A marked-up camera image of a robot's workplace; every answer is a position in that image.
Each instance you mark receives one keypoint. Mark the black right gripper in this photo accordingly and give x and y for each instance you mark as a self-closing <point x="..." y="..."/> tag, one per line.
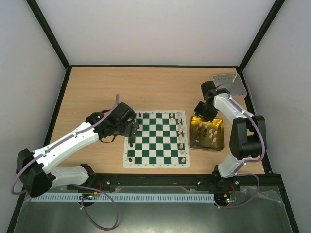
<point x="205" y="112"/>

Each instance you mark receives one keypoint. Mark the light blue slotted cable duct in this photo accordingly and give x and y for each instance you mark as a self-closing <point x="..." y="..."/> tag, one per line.
<point x="126" y="198"/>

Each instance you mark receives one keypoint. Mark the grey metal tin box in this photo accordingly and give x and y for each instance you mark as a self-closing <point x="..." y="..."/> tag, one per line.
<point x="232" y="82"/>

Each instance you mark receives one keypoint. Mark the black cage frame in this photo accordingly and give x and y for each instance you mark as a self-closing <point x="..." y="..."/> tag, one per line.
<point x="48" y="31"/>

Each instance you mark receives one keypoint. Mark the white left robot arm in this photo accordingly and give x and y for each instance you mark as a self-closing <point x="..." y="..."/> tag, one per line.
<point x="38" y="170"/>

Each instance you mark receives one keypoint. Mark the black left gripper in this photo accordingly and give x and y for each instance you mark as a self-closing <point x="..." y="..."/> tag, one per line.
<point x="127" y="133"/>

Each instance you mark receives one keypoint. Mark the green white chess board mat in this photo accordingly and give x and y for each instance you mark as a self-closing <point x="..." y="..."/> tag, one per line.
<point x="161" y="140"/>

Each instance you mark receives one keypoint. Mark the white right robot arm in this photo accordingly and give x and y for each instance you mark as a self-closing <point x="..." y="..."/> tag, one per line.
<point x="247" y="142"/>

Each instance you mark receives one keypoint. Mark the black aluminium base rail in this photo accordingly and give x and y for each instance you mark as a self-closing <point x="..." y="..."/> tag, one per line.
<point x="206" y="182"/>

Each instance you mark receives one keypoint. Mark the yellow transparent piece tray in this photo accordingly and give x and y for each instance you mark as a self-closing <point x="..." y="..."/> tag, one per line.
<point x="206" y="135"/>

